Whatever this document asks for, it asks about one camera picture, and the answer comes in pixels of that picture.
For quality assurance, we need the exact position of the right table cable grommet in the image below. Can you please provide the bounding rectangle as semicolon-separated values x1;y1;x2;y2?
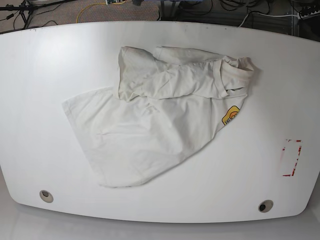
258;199;274;213

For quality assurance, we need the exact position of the red tape rectangle marking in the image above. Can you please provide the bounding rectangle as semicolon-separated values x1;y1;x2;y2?
279;139;303;177

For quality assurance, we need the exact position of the white T-shirt yellow logo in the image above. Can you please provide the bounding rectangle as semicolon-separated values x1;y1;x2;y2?
62;46;255;188

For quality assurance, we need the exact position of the left table cable grommet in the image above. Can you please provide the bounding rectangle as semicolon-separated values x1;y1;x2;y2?
39;190;54;203

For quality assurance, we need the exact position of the yellow floor cable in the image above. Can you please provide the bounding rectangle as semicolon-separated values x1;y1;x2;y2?
76;1;111;24

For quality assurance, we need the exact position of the white gripper at top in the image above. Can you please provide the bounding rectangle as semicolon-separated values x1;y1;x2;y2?
106;0;125;5

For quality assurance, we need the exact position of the black tripod stand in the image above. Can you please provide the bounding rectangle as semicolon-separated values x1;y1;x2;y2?
0;0;73;35

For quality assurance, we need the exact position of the white cable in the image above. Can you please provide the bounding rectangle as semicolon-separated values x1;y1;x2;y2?
238;11;301;28

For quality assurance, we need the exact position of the white power strip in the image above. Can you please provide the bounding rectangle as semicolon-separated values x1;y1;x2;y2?
297;5;320;20

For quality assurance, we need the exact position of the table cable grommet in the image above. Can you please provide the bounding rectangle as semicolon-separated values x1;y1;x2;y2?
258;199;274;213
39;190;54;203

